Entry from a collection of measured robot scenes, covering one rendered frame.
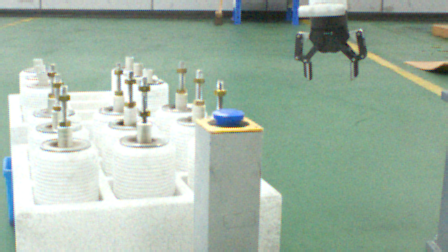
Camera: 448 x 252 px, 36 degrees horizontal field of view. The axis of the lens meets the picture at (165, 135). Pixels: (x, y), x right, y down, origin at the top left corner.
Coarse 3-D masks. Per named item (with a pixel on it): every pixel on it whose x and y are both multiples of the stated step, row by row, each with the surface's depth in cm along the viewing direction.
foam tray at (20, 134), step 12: (12, 96) 181; (72, 96) 185; (84, 96) 185; (96, 96) 186; (108, 96) 181; (12, 108) 165; (72, 108) 173; (84, 108) 174; (96, 108) 175; (12, 120) 152; (84, 120) 163; (12, 132) 147; (24, 132) 148; (12, 144) 148
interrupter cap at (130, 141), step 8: (128, 136) 106; (136, 136) 106; (152, 136) 107; (160, 136) 107; (120, 144) 103; (128, 144) 101; (136, 144) 102; (144, 144) 102; (152, 144) 102; (160, 144) 102
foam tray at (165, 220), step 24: (24, 144) 131; (24, 168) 116; (24, 192) 103; (192, 192) 104; (264, 192) 104; (24, 216) 95; (48, 216) 96; (72, 216) 96; (96, 216) 97; (120, 216) 98; (144, 216) 99; (168, 216) 100; (192, 216) 100; (264, 216) 103; (24, 240) 96; (48, 240) 96; (72, 240) 97; (96, 240) 98; (120, 240) 99; (144, 240) 100; (168, 240) 101; (192, 240) 101; (264, 240) 104
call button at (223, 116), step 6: (216, 114) 87; (222, 114) 86; (228, 114) 86; (234, 114) 86; (240, 114) 87; (216, 120) 88; (222, 120) 86; (228, 120) 86; (234, 120) 86; (240, 120) 87
